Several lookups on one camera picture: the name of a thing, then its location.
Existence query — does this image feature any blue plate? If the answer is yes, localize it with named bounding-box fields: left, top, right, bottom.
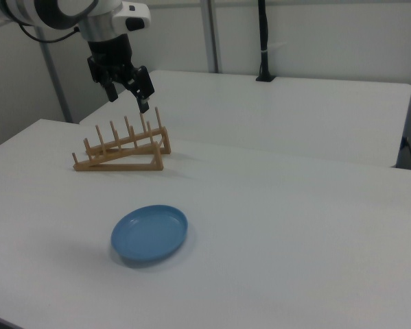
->
left=110, top=204, right=189, bottom=260

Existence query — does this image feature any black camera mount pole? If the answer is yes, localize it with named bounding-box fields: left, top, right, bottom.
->
left=255, top=0, right=277, bottom=83

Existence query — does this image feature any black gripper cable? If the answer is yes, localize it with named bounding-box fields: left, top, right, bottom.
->
left=17, top=20, right=81, bottom=44

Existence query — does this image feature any wooden plate rack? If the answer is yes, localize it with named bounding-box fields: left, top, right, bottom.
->
left=71, top=106, right=172, bottom=172

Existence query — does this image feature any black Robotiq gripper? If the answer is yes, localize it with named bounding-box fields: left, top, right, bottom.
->
left=86, top=32, right=156, bottom=114

